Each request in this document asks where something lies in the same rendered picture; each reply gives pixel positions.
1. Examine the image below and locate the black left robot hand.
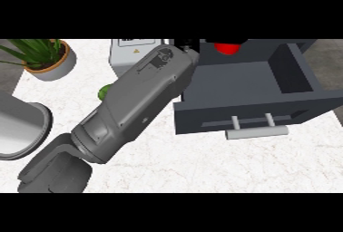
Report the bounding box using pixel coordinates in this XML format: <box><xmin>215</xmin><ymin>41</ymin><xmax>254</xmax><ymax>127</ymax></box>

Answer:
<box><xmin>172</xmin><ymin>38</ymin><xmax>249</xmax><ymax>53</ymax></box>

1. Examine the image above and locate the red can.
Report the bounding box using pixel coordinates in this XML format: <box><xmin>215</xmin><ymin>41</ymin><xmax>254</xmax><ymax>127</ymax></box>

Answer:
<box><xmin>212</xmin><ymin>42</ymin><xmax>242</xmax><ymax>56</ymax></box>

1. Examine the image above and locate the dark grey open drawer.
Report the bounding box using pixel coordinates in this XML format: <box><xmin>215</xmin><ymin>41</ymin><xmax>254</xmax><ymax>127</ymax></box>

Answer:
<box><xmin>178</xmin><ymin>38</ymin><xmax>319</xmax><ymax>105</ymax></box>

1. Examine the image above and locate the dark grey drawer front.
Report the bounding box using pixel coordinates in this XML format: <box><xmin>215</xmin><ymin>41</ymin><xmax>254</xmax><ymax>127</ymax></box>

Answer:
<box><xmin>172</xmin><ymin>90</ymin><xmax>343</xmax><ymax>136</ymax></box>

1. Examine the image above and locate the white box appliance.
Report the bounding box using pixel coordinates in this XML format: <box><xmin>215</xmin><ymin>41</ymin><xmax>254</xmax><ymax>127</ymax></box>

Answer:
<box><xmin>107</xmin><ymin>38</ymin><xmax>169</xmax><ymax>78</ymax></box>

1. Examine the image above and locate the green round vegetable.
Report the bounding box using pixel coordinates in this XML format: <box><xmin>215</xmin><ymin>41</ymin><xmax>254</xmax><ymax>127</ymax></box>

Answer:
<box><xmin>97</xmin><ymin>83</ymin><xmax>113</xmax><ymax>102</ymax></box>

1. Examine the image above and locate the white plant pot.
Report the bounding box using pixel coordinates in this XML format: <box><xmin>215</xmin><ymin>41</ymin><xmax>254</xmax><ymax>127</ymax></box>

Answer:
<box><xmin>20</xmin><ymin>40</ymin><xmax>78</xmax><ymax>82</ymax></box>

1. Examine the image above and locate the green leafy plant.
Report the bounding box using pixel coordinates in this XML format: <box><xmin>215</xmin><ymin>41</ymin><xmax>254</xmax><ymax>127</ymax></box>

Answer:
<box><xmin>0</xmin><ymin>38</ymin><xmax>64</xmax><ymax>70</ymax></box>

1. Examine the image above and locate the grey metal pot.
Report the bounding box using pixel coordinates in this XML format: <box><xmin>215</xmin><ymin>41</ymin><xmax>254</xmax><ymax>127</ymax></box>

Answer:
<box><xmin>0</xmin><ymin>90</ymin><xmax>54</xmax><ymax>161</ymax></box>

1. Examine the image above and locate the grey drawer handle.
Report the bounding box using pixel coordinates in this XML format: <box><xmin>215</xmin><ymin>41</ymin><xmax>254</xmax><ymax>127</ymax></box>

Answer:
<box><xmin>224</xmin><ymin>112</ymin><xmax>289</xmax><ymax>140</ymax></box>

